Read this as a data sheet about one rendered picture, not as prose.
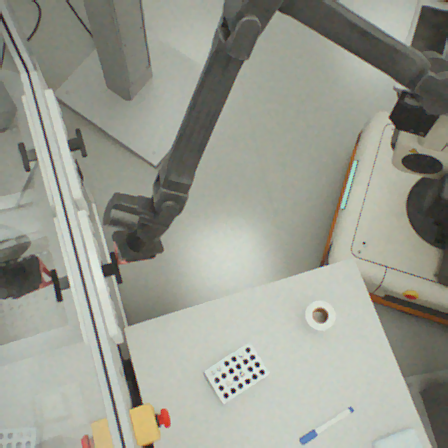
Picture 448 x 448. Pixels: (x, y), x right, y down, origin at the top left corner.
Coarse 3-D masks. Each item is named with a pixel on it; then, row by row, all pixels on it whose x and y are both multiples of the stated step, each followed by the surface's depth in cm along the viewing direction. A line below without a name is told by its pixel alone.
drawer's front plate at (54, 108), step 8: (48, 96) 154; (48, 104) 153; (56, 104) 155; (56, 112) 153; (56, 120) 152; (56, 128) 151; (64, 136) 151; (64, 144) 150; (64, 152) 149; (64, 160) 149; (72, 160) 152; (72, 168) 148; (72, 176) 147; (72, 184) 147; (80, 184) 153; (72, 192) 146; (80, 192) 147; (80, 200) 147; (80, 208) 151; (88, 208) 156
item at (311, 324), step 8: (312, 304) 152; (320, 304) 152; (328, 304) 152; (304, 312) 154; (312, 312) 152; (328, 312) 152; (304, 320) 153; (312, 320) 151; (328, 320) 151; (312, 328) 151; (320, 328) 151; (328, 328) 151
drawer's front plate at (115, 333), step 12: (84, 216) 144; (84, 228) 143; (96, 240) 151; (96, 252) 143; (96, 264) 141; (96, 276) 140; (108, 288) 147; (108, 300) 138; (108, 312) 137; (108, 324) 137; (120, 336) 142
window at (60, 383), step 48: (0, 48) 113; (0, 96) 96; (0, 144) 84; (0, 192) 74; (48, 192) 119; (0, 240) 67; (48, 240) 101; (0, 288) 61; (48, 288) 88; (0, 336) 56; (48, 336) 78; (96, 336) 128; (0, 384) 52; (48, 384) 70; (96, 384) 108; (0, 432) 49; (48, 432) 64; (96, 432) 94
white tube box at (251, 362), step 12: (240, 348) 149; (252, 348) 149; (228, 360) 148; (240, 360) 148; (252, 360) 148; (204, 372) 147; (216, 372) 147; (228, 372) 147; (240, 372) 148; (252, 372) 147; (264, 372) 148; (216, 384) 146; (240, 384) 149; (252, 384) 146; (228, 396) 147
